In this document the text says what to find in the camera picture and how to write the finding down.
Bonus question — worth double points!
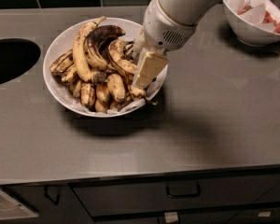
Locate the black drawer handle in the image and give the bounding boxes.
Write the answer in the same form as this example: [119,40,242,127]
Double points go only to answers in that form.
[165,184,201,199]

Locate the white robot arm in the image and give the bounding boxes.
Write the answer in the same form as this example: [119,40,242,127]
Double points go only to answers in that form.
[133,0,222,89]

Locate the white bowl with paper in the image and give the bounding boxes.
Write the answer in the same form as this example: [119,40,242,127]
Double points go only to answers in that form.
[222,0,280,47]

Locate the dark drawer front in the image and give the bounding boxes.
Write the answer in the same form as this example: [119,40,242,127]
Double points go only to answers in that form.
[71,174,280,217]

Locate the curved spotted banana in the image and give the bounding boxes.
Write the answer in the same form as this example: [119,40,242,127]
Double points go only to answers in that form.
[108,39,137,79]

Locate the large white banana bowl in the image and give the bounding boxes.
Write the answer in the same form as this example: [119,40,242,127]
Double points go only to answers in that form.
[42,17,168,119]

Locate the spotted banana front middle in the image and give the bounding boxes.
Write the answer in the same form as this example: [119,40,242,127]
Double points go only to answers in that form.
[96,84,110,105]

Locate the round black counter hole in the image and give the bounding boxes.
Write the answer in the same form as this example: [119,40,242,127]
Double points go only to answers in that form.
[0,38,41,84]

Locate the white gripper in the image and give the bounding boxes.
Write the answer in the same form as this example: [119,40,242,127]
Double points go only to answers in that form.
[133,0,196,89]

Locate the spotted banana far left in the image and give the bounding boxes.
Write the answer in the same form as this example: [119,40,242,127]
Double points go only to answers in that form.
[49,49,73,76]

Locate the long yellow spotted banana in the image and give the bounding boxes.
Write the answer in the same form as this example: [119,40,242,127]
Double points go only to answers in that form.
[73,16,105,82]

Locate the spotted banana front right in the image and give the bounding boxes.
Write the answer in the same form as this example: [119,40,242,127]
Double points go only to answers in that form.
[126,84,157,105]

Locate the small spotted banana left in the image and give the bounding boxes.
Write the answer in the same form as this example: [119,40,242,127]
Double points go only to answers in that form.
[62,64,77,84]

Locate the spotted banana front left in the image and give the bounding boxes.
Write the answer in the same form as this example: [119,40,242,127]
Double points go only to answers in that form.
[80,82,96,109]

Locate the spotted banana centre front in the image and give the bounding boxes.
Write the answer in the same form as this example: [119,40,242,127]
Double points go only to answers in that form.
[107,74,126,104]

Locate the blackened overripe banana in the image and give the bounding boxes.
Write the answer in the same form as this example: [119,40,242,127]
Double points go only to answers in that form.
[83,25,125,70]

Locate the red food pieces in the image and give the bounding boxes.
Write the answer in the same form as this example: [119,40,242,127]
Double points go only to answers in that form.
[237,4,280,34]

